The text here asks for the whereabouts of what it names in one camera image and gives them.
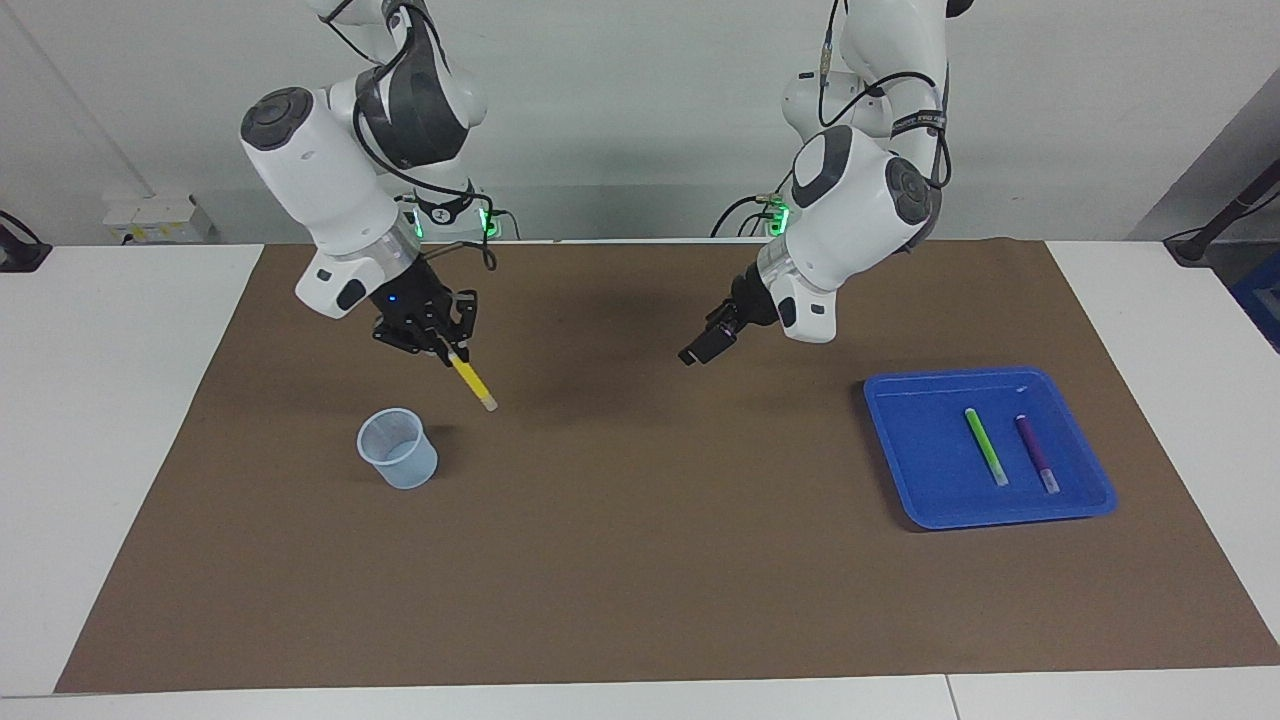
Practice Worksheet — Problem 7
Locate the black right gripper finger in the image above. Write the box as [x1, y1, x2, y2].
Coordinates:
[445, 292, 479, 366]
[375, 335, 453, 363]

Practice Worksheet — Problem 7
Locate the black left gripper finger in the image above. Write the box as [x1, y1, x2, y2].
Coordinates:
[678, 325, 726, 367]

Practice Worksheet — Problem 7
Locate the yellow marker pen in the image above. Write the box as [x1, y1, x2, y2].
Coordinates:
[445, 350, 499, 413]

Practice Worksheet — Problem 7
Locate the green marker pen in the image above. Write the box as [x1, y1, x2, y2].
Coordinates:
[964, 407, 1010, 488]

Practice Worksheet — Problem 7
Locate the purple marker pen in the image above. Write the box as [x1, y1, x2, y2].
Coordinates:
[1014, 414, 1061, 495]

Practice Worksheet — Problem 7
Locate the clear plastic cup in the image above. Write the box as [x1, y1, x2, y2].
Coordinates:
[357, 407, 439, 491]

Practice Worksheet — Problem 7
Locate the brown paper table mat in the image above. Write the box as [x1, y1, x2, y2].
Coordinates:
[55, 238, 1280, 694]

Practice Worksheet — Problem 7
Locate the blue plastic tray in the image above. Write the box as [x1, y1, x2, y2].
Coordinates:
[863, 366, 1119, 531]

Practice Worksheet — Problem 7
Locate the black stand base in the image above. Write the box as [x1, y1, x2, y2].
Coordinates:
[0, 210, 53, 273]

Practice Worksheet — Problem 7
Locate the black stand with pole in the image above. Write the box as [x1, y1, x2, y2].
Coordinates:
[1165, 160, 1280, 269]

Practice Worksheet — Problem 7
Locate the blue box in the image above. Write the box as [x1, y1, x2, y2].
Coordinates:
[1232, 272, 1280, 353]

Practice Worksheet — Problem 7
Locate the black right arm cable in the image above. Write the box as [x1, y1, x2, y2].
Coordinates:
[320, 0, 501, 271]

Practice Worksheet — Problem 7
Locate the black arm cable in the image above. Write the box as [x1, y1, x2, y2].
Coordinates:
[320, 0, 501, 271]
[815, 0, 951, 191]

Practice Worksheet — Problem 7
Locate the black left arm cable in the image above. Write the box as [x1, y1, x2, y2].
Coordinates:
[815, 0, 951, 191]

